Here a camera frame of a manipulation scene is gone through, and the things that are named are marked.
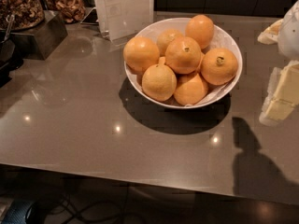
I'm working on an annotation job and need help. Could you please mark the white ceramic bowl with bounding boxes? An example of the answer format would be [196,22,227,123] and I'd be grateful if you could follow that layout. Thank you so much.
[123,17,244,110]

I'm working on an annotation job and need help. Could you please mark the orange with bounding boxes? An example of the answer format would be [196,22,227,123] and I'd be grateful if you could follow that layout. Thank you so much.
[156,29,183,56]
[142,64,177,102]
[200,48,238,86]
[123,36,160,73]
[174,73,208,105]
[185,15,214,49]
[165,36,201,75]

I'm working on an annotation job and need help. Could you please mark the black floor cables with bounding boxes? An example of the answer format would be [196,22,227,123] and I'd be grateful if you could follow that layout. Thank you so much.
[46,184,150,224]

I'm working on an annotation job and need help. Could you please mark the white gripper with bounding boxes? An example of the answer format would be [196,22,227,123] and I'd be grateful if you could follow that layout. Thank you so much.
[257,0,299,126]

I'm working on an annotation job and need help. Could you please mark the orange at bowl back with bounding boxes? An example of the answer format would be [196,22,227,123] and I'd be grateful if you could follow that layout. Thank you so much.
[185,15,214,49]

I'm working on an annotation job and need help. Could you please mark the glass jar of nuts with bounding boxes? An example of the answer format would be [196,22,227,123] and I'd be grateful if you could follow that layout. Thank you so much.
[0,0,45,31]

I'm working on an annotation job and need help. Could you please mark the dark square jar stand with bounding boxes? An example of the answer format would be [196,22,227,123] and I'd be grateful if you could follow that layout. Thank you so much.
[11,10,67,60]

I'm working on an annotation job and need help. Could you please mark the metal serving spoon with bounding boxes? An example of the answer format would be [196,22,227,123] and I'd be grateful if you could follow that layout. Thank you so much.
[4,14,15,42]

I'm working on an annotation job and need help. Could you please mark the glass jar of dried fruit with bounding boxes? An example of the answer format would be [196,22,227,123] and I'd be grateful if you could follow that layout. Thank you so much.
[44,0,85,24]

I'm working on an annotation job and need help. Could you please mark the clear acrylic sign holder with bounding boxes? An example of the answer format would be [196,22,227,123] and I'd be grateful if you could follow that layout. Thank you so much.
[94,0,154,42]

